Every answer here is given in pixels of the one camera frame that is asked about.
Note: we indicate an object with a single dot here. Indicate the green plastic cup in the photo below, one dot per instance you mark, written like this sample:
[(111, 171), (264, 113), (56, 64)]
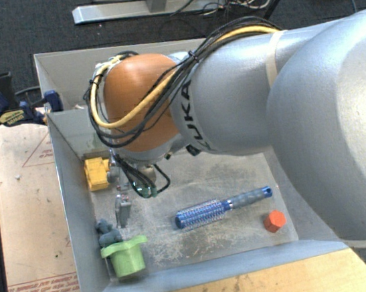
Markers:
[(126, 259)]

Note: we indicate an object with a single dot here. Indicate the black cylinder on white bracket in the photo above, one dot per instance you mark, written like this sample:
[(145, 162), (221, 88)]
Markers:
[(168, 156)]

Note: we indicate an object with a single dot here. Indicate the grey metal bin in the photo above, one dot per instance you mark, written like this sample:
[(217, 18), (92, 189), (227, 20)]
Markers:
[(208, 179)]

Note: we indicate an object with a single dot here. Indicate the brown cardboard board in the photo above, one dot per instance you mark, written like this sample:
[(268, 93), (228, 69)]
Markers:
[(30, 214)]

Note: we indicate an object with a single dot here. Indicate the orange hexagonal block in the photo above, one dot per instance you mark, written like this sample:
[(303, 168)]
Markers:
[(274, 221)]

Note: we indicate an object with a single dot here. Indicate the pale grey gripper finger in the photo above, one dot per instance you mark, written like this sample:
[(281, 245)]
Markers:
[(123, 212), (113, 175)]

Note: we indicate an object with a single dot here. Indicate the grey toy animal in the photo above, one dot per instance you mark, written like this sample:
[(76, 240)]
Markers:
[(109, 235)]

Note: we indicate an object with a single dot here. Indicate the blue hairbrush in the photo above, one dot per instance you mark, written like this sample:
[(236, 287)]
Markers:
[(206, 212)]

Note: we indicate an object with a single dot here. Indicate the yellow toy block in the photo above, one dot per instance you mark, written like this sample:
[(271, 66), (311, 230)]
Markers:
[(96, 174)]

